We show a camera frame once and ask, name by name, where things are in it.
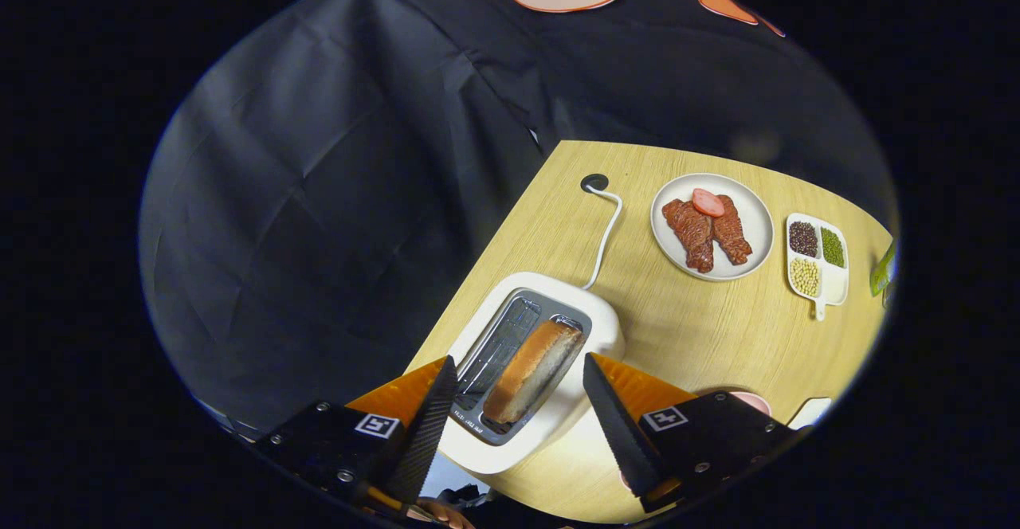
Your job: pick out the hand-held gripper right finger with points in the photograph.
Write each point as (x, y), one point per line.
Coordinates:
(617, 433)

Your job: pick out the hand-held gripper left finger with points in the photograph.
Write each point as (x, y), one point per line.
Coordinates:
(426, 433)

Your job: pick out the toasted bread slice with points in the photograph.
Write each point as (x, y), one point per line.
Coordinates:
(530, 370)

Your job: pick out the cream toaster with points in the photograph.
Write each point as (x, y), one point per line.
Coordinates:
(606, 322)

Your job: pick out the pink plate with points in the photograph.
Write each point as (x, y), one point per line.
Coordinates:
(753, 401)

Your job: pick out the white plate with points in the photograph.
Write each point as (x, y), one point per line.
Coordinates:
(809, 412)

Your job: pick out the pile of yellow soybeans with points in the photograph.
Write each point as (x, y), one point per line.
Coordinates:
(805, 277)

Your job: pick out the red sausage slice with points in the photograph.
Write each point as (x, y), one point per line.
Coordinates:
(708, 202)

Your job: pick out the beige round plate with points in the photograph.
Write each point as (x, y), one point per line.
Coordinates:
(753, 222)

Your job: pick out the black backdrop cloth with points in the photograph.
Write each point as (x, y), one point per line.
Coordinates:
(319, 194)

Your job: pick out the white divided dish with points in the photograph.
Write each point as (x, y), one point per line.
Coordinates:
(833, 282)

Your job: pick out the pile of dark beans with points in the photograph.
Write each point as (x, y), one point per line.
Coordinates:
(803, 239)

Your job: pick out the pile of green beans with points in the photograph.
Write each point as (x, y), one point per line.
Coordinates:
(832, 247)

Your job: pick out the silver bottle with green label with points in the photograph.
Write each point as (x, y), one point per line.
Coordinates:
(883, 272)

